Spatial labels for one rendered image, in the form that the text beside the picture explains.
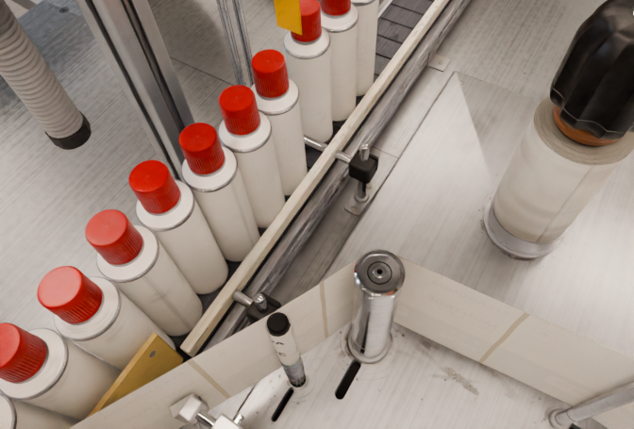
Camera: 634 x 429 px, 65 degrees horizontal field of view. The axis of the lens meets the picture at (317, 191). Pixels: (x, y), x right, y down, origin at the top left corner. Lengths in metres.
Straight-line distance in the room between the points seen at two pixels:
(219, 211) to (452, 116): 0.37
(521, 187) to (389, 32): 0.39
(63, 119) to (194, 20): 0.55
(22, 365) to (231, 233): 0.22
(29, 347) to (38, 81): 0.19
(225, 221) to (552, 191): 0.31
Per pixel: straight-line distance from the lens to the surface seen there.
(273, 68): 0.47
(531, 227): 0.56
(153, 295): 0.47
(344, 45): 0.59
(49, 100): 0.44
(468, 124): 0.71
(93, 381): 0.48
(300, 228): 0.60
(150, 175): 0.42
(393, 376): 0.54
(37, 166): 0.84
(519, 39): 0.93
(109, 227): 0.41
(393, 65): 0.72
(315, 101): 0.60
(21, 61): 0.42
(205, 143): 0.43
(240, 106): 0.45
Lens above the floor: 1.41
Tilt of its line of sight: 58 degrees down
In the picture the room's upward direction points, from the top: 5 degrees counter-clockwise
